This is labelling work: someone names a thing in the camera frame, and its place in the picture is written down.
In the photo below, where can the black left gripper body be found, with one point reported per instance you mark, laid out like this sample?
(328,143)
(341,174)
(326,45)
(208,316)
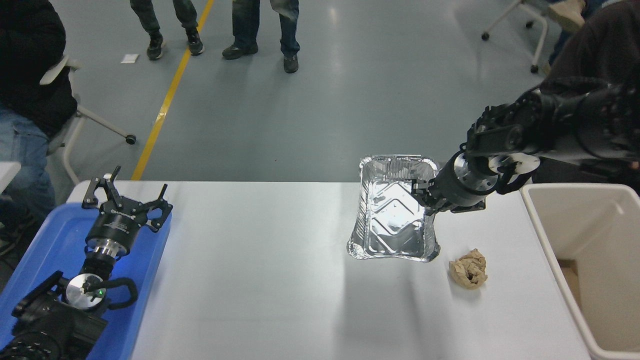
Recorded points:
(116,227)

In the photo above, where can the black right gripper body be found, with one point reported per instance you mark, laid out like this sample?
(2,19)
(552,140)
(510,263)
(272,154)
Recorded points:
(457,195)

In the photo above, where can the rectangular foil tray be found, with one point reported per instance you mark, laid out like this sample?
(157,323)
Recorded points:
(385,215)

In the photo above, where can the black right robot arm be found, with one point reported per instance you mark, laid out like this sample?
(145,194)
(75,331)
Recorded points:
(565,120)

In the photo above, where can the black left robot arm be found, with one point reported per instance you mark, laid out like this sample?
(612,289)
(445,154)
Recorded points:
(47,325)

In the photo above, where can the blue plastic tray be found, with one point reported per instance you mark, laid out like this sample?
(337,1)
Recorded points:
(55,250)

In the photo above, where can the crumpled tan paper ball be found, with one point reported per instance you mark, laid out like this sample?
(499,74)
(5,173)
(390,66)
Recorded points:
(468,270)

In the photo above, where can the white side table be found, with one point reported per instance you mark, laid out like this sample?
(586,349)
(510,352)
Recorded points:
(7,172)

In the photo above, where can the large pale bin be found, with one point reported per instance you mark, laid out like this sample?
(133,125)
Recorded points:
(575,225)

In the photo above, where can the small white paper sheet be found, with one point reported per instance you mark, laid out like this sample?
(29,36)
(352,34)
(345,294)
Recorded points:
(130,59)

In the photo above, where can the seated person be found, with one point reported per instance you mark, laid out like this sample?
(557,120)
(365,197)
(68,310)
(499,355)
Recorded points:
(27,75)
(600,40)

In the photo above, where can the standing person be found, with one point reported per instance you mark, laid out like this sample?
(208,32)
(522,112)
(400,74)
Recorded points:
(245,30)
(155,45)

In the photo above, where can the tan cardboard piece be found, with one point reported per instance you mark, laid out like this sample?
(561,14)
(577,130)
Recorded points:
(567,12)

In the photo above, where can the white frame wheeled chair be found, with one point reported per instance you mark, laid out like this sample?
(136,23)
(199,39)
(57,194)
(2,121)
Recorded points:
(70,135)
(540,30)

